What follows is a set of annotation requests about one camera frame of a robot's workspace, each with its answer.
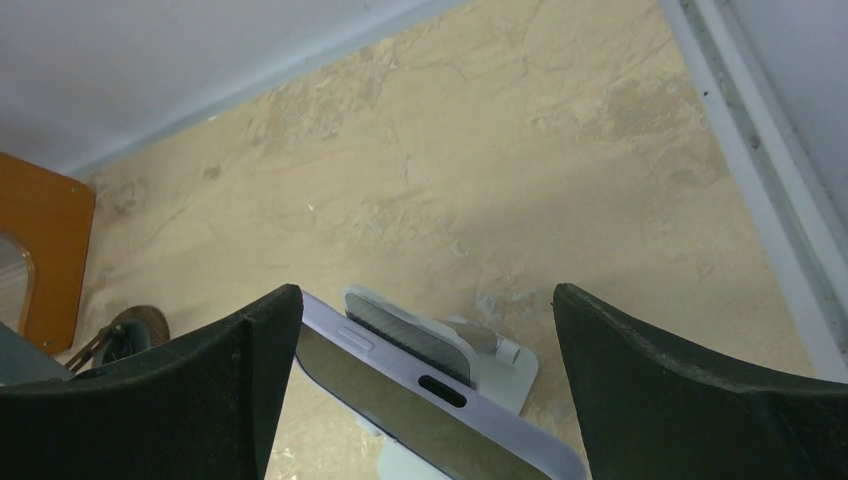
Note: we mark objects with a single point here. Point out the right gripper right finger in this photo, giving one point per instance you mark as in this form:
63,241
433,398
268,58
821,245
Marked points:
653,405

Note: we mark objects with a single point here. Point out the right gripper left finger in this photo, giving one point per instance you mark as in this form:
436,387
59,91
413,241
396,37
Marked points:
205,405

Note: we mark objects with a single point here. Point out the white folding phone stand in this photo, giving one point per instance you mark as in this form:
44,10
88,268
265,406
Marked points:
430,366

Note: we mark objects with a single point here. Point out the black phone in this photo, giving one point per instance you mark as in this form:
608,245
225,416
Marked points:
334,355

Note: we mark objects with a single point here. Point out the dark round phone stand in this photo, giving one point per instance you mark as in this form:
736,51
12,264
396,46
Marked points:
136,329

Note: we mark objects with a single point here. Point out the wooden shelf rack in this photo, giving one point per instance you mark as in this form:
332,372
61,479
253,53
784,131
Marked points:
48,216

